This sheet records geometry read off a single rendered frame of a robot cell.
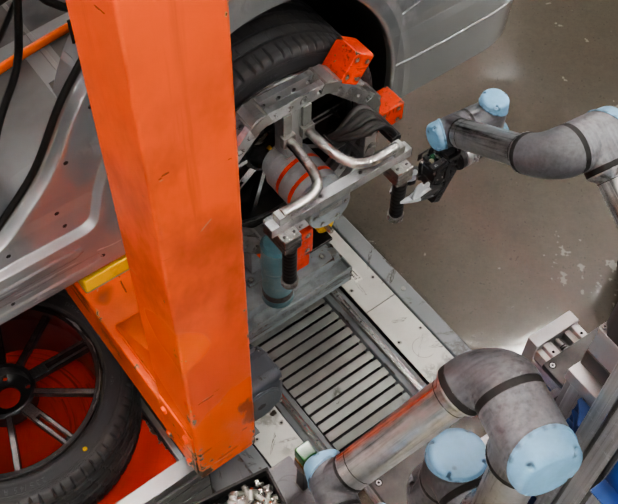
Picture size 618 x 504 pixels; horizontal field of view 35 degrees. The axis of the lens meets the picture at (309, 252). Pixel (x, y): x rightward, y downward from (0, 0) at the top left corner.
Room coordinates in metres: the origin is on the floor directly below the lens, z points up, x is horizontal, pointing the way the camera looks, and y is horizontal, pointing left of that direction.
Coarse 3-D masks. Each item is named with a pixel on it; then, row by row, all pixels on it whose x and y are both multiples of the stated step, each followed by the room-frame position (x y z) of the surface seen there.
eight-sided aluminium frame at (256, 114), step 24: (312, 72) 1.66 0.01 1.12; (264, 96) 1.58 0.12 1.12; (288, 96) 1.58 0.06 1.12; (312, 96) 1.60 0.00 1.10; (360, 96) 1.70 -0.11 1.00; (240, 120) 1.52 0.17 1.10; (264, 120) 1.51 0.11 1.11; (240, 144) 1.47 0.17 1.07; (360, 144) 1.73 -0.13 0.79; (336, 168) 1.72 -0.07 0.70
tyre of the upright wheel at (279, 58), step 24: (264, 24) 1.76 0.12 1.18; (288, 24) 1.78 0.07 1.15; (312, 24) 1.81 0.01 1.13; (240, 48) 1.67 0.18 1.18; (264, 48) 1.67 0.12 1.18; (288, 48) 1.68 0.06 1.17; (312, 48) 1.71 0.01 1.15; (240, 72) 1.60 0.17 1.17; (264, 72) 1.62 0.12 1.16; (288, 72) 1.66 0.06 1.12; (240, 96) 1.58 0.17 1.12
